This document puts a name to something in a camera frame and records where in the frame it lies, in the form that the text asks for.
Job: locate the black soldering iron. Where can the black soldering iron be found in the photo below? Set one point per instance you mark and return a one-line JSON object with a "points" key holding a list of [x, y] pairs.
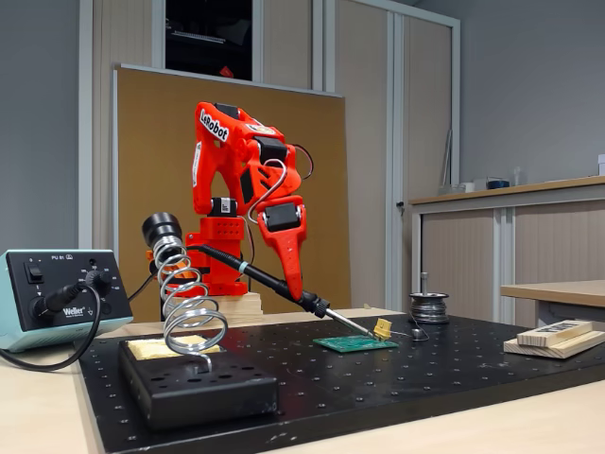
{"points": [[269, 283]]}

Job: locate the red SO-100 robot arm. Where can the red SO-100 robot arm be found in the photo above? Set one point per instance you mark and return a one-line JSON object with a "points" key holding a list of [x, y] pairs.
{"points": [[212, 156]]}

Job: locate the green circuit board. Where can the green circuit board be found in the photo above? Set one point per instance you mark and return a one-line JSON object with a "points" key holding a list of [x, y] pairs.
{"points": [[345, 345]]}

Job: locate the black soldering stand base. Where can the black soldering stand base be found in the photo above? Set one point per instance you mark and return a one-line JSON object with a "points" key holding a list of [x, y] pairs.
{"points": [[212, 397]]}

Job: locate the teal Weller soldering station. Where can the teal Weller soldering station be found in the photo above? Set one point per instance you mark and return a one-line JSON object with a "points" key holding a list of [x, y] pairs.
{"points": [[47, 265]]}

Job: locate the light wooden block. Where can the light wooden block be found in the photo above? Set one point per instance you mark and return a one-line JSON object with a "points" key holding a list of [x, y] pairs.
{"points": [[241, 309]]}

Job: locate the tall beige cabinet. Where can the tall beige cabinet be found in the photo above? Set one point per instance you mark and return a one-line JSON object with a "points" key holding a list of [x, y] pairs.
{"points": [[368, 142]]}

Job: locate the yellow power connector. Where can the yellow power connector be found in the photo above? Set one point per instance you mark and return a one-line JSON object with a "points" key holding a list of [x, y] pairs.
{"points": [[383, 328]]}

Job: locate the silver spring iron holder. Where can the silver spring iron holder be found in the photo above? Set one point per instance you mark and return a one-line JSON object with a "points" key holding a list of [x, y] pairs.
{"points": [[160, 227]]}

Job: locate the long metal bolt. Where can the long metal bolt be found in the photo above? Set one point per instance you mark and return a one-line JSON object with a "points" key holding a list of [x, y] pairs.
{"points": [[426, 284]]}

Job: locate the small screw with washer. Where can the small screw with washer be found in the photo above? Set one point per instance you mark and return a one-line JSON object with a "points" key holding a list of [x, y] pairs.
{"points": [[418, 334]]}

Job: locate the small red object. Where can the small red object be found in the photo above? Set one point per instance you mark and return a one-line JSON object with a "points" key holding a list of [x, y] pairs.
{"points": [[227, 72]]}

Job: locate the black perforated breadboard plate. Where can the black perforated breadboard plate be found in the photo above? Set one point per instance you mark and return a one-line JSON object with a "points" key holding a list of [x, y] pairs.
{"points": [[378, 388]]}

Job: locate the low beige sliding-door cabinet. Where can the low beige sliding-door cabinet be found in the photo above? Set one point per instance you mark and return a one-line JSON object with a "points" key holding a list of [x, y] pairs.
{"points": [[458, 255]]}

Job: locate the yellow cleaning sponge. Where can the yellow cleaning sponge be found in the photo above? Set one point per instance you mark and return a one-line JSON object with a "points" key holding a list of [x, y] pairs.
{"points": [[146, 351]]}

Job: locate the small white box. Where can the small white box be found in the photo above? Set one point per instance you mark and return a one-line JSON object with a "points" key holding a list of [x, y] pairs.
{"points": [[468, 187]]}

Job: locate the wooden-topped side table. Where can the wooden-topped side table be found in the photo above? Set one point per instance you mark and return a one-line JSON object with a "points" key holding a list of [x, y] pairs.
{"points": [[558, 291]]}

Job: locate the wooden plank with Kapla print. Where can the wooden plank with Kapla print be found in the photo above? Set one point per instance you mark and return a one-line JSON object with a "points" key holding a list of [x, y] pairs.
{"points": [[553, 337]]}

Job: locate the stacked wooden blocks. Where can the stacked wooden blocks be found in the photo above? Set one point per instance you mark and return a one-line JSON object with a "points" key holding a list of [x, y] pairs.
{"points": [[567, 352]]}

